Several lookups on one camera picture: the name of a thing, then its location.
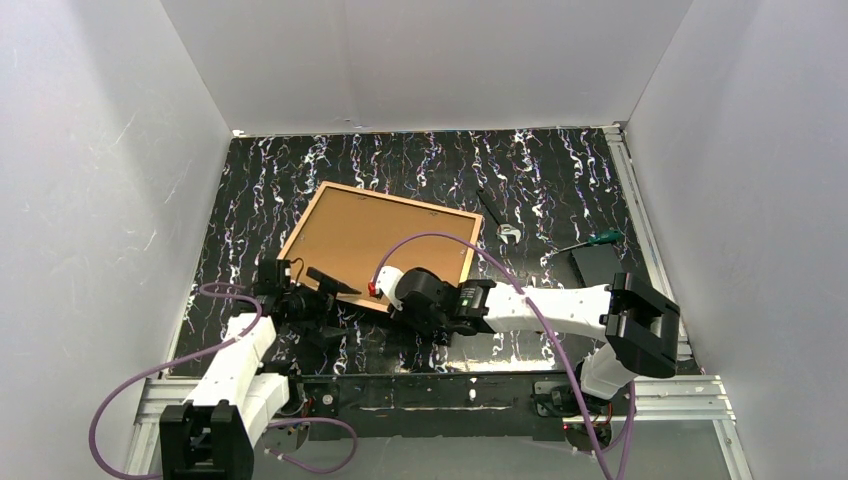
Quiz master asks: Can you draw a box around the black picture frame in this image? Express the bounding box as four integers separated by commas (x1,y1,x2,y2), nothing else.
279,181,483,312

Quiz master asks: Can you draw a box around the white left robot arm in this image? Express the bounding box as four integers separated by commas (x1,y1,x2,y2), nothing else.
159,259,358,479

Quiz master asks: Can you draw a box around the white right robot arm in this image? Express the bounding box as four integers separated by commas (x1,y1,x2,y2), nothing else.
368,266,680,400

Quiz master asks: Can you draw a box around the adjustable wrench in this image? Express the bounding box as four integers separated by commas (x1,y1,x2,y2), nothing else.
476,188,522,245

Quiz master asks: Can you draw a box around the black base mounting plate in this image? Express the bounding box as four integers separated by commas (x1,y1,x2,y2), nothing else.
295,371,583,441

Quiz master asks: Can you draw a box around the black rectangular pad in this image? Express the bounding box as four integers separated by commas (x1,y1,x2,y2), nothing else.
570,244,625,287

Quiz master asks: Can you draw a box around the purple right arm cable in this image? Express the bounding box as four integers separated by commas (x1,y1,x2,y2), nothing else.
372,231,639,480

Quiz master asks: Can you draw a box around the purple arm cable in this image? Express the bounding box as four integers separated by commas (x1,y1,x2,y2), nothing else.
88,282,359,480
372,231,639,480

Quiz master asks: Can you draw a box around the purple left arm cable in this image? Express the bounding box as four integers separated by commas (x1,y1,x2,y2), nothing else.
88,282,359,480

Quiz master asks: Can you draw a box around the green handled screwdriver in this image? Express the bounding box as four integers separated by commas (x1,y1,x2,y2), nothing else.
554,229,625,255

